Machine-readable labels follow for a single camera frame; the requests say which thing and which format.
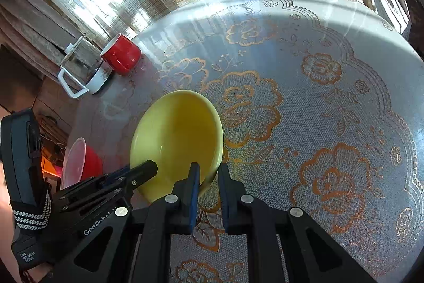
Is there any red bowl white inside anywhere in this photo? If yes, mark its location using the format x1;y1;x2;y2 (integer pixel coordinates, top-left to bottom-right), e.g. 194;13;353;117
60;137;103;190

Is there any yellow plastic bowl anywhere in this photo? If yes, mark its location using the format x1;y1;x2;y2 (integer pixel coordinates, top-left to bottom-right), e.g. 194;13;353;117
129;90;223;203

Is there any white glass electric kettle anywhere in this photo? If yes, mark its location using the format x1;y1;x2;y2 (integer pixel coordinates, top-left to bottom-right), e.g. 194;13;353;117
58;35;113;99

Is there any floral lace tablecloth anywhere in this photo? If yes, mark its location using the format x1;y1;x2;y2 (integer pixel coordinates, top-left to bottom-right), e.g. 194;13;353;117
70;0;423;282

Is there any red ceramic mug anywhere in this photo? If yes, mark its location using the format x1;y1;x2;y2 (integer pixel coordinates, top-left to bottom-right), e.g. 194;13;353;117
101;34;142;75

